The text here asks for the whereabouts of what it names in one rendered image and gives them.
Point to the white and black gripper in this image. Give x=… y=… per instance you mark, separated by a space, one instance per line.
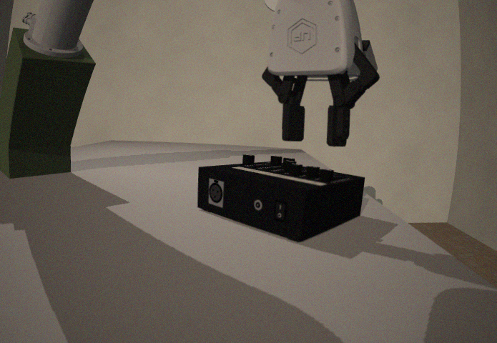
x=315 y=38

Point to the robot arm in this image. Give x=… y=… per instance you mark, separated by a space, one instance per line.
x=59 y=23

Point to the black lighting desk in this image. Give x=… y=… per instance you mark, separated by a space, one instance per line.
x=265 y=196

